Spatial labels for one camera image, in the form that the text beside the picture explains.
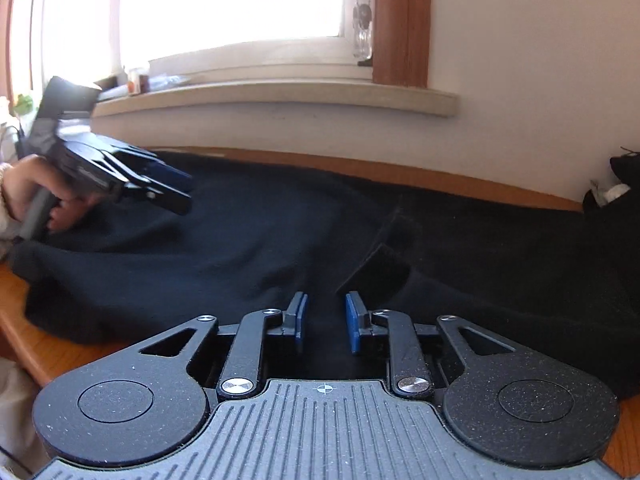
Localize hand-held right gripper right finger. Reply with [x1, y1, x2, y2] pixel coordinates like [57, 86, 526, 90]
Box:
[345, 291, 518, 401]

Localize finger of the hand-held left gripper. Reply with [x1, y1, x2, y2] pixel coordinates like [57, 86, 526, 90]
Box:
[117, 146, 196, 193]
[120, 182, 193, 216]

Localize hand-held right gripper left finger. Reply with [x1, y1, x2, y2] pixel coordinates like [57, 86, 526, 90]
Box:
[137, 291, 310, 401]

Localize black fleece pants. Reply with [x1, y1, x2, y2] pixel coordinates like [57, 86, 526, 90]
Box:
[10, 149, 640, 401]

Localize person's left forearm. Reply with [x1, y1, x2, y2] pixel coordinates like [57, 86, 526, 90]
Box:
[0, 162, 21, 261]

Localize person's left hand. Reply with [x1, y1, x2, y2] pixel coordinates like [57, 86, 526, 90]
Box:
[0, 154, 103, 233]

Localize dark box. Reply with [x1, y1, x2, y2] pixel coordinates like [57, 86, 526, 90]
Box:
[94, 72, 128, 92]

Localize clear plastic wrapper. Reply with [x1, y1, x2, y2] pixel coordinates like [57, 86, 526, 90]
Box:
[150, 74, 193, 89]

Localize white window sash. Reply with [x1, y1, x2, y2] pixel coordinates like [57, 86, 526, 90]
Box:
[30, 0, 373, 83]

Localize beige windowsill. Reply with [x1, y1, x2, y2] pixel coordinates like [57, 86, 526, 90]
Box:
[92, 80, 460, 120]

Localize person's white top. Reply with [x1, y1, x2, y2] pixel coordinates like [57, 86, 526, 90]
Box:
[0, 357, 46, 478]

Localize black folded sweater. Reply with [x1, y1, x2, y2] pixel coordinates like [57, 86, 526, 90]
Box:
[609, 147, 640, 196]

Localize clear blind cord pull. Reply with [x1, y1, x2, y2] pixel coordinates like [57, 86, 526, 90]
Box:
[352, 4, 374, 61]

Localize wooden window frame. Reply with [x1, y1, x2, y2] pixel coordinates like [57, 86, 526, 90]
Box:
[372, 0, 432, 88]

